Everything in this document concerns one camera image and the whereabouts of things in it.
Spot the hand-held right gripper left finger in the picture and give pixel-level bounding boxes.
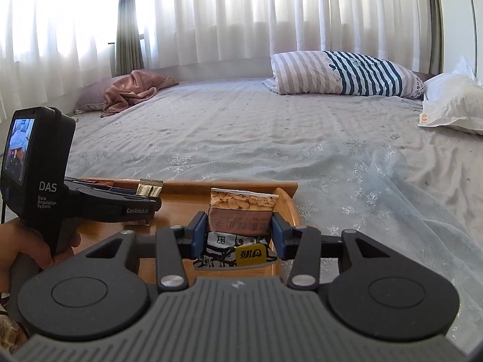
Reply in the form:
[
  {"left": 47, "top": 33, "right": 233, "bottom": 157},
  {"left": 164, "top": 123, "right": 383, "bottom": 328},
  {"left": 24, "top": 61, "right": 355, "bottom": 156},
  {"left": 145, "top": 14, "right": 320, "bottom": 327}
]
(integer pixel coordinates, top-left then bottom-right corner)
[{"left": 81, "top": 213, "right": 208, "bottom": 293}]

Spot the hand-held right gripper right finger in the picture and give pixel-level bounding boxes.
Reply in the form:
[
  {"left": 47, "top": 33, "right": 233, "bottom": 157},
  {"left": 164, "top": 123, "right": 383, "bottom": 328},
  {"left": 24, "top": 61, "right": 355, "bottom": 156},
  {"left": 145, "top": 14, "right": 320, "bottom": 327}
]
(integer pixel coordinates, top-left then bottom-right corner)
[{"left": 272, "top": 212, "right": 402, "bottom": 291}]

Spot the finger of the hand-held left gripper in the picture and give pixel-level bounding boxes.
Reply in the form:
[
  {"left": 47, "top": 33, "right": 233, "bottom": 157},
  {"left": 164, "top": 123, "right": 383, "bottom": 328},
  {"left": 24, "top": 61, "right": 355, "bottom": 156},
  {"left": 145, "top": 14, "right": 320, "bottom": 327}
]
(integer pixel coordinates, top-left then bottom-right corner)
[
  {"left": 75, "top": 188, "right": 157, "bottom": 206},
  {"left": 66, "top": 177, "right": 114, "bottom": 190}
]

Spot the gold snack packet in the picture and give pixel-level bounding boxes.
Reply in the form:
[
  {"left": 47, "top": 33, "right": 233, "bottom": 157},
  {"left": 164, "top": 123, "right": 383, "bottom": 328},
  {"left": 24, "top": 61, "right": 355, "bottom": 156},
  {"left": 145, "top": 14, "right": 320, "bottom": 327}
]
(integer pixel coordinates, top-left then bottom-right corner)
[{"left": 136, "top": 179, "right": 164, "bottom": 197}]

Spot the wooden tray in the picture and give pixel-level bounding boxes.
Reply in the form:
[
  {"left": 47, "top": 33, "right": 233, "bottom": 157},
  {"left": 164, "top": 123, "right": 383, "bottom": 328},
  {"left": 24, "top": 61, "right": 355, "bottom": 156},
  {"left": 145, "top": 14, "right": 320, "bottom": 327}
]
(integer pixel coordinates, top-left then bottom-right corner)
[{"left": 5, "top": 178, "right": 300, "bottom": 285}]

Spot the peanut print snack packet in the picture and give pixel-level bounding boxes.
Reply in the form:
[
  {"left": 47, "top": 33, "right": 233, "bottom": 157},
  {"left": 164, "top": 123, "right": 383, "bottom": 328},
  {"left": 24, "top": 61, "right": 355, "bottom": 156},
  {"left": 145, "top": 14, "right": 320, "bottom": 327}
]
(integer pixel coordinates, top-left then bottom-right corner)
[{"left": 192, "top": 188, "right": 280, "bottom": 270}]

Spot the person's left hand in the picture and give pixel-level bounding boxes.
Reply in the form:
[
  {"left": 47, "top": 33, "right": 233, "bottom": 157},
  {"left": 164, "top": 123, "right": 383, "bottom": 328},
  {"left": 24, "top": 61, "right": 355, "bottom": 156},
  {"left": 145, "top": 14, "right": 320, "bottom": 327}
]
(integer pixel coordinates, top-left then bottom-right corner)
[{"left": 0, "top": 221, "right": 82, "bottom": 295}]

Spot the purple pillow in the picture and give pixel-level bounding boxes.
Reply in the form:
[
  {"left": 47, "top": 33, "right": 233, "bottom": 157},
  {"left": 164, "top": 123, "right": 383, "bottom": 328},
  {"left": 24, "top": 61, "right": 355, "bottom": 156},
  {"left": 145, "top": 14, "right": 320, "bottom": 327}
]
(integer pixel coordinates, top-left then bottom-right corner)
[{"left": 73, "top": 79, "right": 114, "bottom": 114}]

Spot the pink blanket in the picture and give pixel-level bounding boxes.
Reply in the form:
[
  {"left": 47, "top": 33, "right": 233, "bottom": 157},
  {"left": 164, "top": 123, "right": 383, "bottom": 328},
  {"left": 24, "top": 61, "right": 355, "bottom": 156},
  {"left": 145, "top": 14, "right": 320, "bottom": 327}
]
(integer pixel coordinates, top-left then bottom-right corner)
[{"left": 100, "top": 70, "right": 180, "bottom": 118}]

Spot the white sheer curtain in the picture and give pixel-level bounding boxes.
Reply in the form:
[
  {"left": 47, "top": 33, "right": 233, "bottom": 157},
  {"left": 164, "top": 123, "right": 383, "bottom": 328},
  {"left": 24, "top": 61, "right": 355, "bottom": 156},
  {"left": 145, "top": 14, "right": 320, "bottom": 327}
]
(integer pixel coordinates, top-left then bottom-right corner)
[
  {"left": 141, "top": 0, "right": 434, "bottom": 74},
  {"left": 0, "top": 0, "right": 121, "bottom": 121}
]

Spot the green curtain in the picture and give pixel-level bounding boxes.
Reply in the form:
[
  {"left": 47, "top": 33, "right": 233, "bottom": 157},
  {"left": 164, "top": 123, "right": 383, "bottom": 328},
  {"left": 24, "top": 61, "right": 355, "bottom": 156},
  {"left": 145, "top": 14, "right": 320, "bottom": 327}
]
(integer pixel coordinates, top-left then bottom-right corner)
[
  {"left": 430, "top": 0, "right": 445, "bottom": 76},
  {"left": 115, "top": 0, "right": 146, "bottom": 74}
]

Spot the striped pillow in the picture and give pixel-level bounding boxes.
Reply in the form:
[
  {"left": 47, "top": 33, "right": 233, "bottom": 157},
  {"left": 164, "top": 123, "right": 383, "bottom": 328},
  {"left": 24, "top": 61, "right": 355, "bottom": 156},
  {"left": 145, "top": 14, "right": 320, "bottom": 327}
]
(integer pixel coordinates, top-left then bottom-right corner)
[{"left": 263, "top": 50, "right": 426, "bottom": 100}]

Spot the white pillow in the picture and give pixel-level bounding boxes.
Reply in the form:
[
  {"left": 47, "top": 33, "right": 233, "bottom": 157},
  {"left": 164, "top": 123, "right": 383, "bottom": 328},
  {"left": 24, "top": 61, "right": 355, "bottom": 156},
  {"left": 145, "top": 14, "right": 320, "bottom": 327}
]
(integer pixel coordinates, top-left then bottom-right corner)
[{"left": 417, "top": 56, "right": 483, "bottom": 136}]

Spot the white wardrobe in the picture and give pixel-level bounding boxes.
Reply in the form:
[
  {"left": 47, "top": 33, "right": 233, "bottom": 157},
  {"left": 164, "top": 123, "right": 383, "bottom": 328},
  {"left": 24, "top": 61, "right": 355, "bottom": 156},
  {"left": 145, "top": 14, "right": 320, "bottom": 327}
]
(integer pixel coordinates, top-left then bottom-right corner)
[{"left": 441, "top": 0, "right": 483, "bottom": 84}]

